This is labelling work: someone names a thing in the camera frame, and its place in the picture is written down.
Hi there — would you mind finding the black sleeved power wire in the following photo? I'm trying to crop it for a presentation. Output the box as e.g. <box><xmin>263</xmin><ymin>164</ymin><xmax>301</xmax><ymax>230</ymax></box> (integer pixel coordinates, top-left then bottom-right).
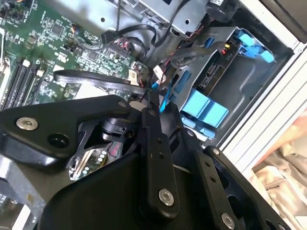
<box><xmin>171</xmin><ymin>40</ymin><xmax>237</xmax><ymax>69</ymax></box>

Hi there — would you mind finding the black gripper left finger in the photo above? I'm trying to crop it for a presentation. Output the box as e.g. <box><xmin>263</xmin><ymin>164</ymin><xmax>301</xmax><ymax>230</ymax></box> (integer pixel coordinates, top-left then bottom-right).
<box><xmin>0</xmin><ymin>90</ymin><xmax>180</xmax><ymax>219</ymax></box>

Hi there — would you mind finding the black disk wire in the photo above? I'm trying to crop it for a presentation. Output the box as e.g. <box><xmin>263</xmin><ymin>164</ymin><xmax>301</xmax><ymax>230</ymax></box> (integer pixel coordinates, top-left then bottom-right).
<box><xmin>53</xmin><ymin>69</ymin><xmax>147</xmax><ymax>97</ymax></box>

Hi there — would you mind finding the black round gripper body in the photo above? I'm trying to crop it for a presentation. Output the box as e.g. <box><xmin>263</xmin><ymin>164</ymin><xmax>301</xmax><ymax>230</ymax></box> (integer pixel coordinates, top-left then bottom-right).
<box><xmin>37</xmin><ymin>152</ymin><xmax>213</xmax><ymax>230</ymax></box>

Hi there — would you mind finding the hard disk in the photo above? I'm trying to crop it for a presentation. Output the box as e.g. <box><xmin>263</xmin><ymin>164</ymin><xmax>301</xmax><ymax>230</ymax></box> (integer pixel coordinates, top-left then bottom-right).
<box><xmin>167</xmin><ymin>27</ymin><xmax>275</xmax><ymax>142</ymax></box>

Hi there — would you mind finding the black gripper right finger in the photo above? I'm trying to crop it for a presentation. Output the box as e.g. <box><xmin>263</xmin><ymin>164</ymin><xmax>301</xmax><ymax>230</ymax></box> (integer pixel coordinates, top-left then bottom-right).
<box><xmin>158</xmin><ymin>103</ymin><xmax>288</xmax><ymax>230</ymax></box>

